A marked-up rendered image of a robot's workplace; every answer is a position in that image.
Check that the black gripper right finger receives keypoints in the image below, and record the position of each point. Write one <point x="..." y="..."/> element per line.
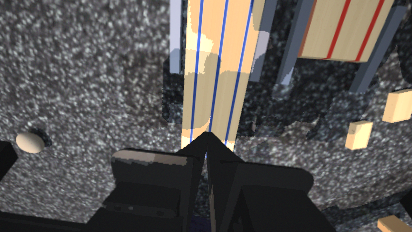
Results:
<point x="228" y="173"/>

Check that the small cream cube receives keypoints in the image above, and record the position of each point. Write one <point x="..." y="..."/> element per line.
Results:
<point x="398" y="106"/>

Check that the small cream block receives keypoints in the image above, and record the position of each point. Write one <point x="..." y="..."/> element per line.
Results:
<point x="358" y="134"/>

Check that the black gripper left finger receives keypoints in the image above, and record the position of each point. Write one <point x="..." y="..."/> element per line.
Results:
<point x="180" y="170"/>

